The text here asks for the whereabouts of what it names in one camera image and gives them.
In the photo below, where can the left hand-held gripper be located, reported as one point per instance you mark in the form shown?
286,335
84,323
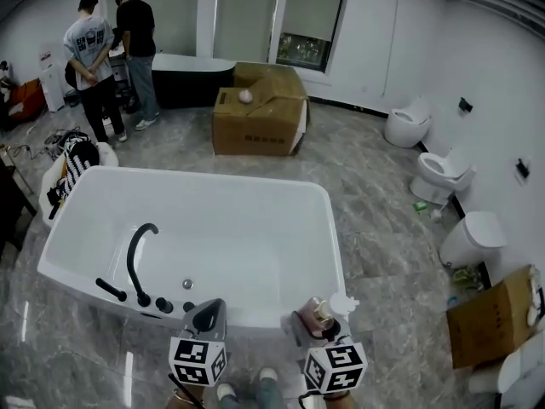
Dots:
191,356

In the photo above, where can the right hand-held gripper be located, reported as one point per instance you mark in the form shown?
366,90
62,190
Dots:
336,366

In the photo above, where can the white rectangular bathtub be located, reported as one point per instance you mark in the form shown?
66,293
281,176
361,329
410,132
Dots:
234,228

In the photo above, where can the person's right forearm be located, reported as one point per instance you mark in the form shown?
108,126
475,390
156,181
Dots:
336,402

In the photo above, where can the person's left forearm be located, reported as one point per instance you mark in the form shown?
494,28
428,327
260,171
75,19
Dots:
181,403

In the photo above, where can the black oval bathtub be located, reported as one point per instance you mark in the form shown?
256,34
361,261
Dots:
187,83

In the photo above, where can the black faucet knob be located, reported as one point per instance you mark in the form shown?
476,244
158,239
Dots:
164,305
188,307

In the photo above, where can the person's right white shoe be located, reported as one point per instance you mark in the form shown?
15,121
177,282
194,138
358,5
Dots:
268,374

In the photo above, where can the person's white shoe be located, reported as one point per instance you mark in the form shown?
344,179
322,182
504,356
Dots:
268,374
225,391

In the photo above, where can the person's left white shoe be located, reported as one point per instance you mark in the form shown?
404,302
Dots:
225,391

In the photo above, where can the person's right leg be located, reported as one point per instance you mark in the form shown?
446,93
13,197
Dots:
269,396

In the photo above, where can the black curved faucet spout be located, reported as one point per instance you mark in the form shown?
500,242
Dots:
133,262

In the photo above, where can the green plastic wrapping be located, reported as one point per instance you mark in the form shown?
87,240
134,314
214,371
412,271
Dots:
466,277

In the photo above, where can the small green packet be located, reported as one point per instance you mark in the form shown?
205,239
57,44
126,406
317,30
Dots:
420,206

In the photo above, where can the white toilet brush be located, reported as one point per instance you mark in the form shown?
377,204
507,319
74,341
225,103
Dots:
436,215

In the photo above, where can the tall cardboard box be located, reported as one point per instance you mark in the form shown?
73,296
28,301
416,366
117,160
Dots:
485,330

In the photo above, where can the white closed-lid toilet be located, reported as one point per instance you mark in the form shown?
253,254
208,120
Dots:
472,241

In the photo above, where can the white ceramic cylinder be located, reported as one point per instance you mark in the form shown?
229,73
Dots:
511,369

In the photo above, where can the large open cardboard box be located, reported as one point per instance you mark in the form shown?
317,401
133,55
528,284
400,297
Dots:
255,130

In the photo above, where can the black white striped cloth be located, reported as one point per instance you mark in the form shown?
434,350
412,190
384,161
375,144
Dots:
81,162

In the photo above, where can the white shower head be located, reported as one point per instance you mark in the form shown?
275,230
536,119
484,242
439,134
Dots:
533,313

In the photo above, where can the small white round tub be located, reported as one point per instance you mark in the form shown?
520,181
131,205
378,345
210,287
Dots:
49,177

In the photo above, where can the white round toilet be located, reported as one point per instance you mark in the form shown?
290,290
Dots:
404,130

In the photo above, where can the dark wooden vanity cabinet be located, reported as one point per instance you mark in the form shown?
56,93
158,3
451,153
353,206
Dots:
10,203

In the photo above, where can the white bath ball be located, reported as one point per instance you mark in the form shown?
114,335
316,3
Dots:
246,96

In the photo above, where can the dark window pane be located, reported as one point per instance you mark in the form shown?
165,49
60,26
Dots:
302,51

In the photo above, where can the orange armchair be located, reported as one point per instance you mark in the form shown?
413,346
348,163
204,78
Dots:
30,100

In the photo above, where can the white water dispenser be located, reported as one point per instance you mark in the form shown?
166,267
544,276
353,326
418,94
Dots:
52,83

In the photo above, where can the grey roller blind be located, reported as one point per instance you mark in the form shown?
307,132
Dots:
315,2
247,15
170,11

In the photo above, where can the black wall fixture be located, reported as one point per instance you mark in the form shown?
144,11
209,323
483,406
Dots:
522,168
465,105

